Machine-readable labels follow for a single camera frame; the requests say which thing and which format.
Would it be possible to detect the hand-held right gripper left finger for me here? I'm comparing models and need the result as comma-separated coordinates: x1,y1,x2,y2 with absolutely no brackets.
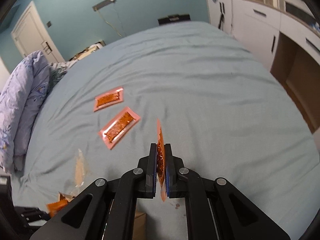
29,143,157,240

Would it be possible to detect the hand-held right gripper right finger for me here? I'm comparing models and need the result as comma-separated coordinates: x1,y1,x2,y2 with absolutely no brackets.
164,143,292,240

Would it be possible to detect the pink packet of orange sticks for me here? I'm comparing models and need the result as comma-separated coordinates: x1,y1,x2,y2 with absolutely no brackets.
156,118,167,202
93,86,125,112
98,106,140,151

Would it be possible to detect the clear plastic bag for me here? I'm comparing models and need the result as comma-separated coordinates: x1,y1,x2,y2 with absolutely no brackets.
59,149,89,200

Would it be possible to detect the brown cardboard box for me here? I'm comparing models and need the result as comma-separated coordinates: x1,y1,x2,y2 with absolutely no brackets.
132,210,148,240

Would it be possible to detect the green patterned cloth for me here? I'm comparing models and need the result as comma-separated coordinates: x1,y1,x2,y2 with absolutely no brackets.
49,61,75,83

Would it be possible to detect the cluttered open box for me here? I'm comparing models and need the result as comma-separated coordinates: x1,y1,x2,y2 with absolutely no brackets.
69,40,106,61

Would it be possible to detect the purple floral quilt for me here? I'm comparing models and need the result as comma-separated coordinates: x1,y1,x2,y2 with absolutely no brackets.
0,50,52,173

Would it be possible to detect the black flat object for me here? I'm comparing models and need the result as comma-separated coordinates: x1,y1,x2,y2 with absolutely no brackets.
157,14,191,26

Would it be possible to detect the white cabinet unit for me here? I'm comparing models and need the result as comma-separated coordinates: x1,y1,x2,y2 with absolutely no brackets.
205,0,320,133

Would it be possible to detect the white door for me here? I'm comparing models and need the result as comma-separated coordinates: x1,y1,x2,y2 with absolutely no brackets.
10,1,65,63

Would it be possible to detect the thin hanging cable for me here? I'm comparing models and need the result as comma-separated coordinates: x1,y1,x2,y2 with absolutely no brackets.
96,6,126,38

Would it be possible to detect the black hanging strap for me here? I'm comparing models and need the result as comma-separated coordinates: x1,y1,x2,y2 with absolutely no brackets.
218,2,226,29

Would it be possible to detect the wall-mounted metal bracket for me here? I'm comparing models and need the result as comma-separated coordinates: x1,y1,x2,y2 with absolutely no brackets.
92,0,116,12

